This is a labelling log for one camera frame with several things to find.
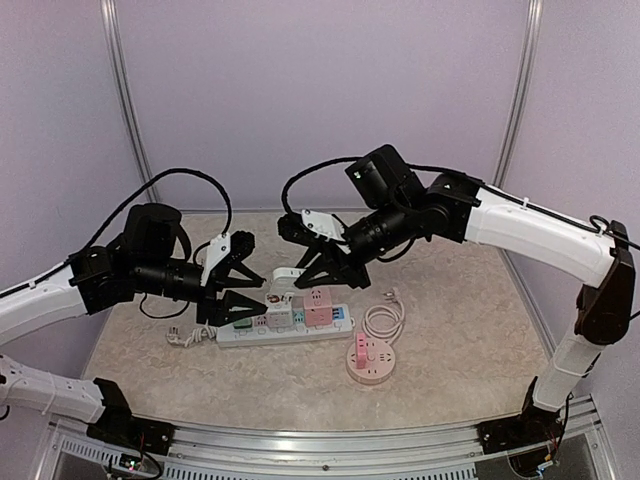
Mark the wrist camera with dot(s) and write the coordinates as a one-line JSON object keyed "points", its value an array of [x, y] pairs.
{"points": [[310, 227], [226, 249]]}

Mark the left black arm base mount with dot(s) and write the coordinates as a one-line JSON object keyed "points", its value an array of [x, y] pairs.
{"points": [[119, 426]]}

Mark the pink plug adapter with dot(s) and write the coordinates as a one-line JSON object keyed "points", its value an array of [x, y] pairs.
{"points": [[360, 351]]}

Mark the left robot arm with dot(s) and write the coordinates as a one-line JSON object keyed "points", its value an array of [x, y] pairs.
{"points": [[151, 256]]}

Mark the left aluminium corner post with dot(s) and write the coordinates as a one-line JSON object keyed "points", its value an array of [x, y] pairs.
{"points": [[108, 9]]}

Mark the green cube plug adapter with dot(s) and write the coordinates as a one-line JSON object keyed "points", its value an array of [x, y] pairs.
{"points": [[244, 323]]}

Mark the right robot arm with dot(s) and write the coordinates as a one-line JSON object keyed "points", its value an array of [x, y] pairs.
{"points": [[462, 208]]}

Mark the pink round socket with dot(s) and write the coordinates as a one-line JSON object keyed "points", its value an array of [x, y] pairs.
{"points": [[381, 363]]}

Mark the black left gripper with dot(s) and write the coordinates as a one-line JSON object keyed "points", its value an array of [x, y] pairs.
{"points": [[218, 309]]}

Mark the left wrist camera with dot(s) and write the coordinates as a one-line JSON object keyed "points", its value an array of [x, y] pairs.
{"points": [[226, 249]]}

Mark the right aluminium corner post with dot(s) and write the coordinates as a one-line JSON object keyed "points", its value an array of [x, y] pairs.
{"points": [[521, 90]]}

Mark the aluminium front frame rail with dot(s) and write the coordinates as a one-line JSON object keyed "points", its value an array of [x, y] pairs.
{"points": [[452, 451]]}

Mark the aluminium corner post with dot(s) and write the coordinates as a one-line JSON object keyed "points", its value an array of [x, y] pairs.
{"points": [[521, 90], [108, 9]]}

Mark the pink cube socket adapter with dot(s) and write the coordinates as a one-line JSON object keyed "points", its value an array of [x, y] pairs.
{"points": [[318, 307]]}

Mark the white small plug adapter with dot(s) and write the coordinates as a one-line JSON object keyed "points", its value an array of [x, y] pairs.
{"points": [[282, 286]]}

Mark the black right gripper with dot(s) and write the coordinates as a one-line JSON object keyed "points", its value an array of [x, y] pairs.
{"points": [[342, 269]]}

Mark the white power strip cord plug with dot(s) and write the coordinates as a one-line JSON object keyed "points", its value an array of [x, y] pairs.
{"points": [[196, 336]]}

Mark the white cube adapter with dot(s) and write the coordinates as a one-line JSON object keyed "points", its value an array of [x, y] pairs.
{"points": [[279, 312]]}

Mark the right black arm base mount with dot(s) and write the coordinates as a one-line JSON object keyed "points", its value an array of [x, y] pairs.
{"points": [[530, 426]]}

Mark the white multicolour power strip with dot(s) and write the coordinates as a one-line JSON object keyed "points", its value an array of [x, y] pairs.
{"points": [[260, 334]]}

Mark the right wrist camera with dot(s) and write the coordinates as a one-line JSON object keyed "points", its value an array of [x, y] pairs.
{"points": [[310, 227]]}

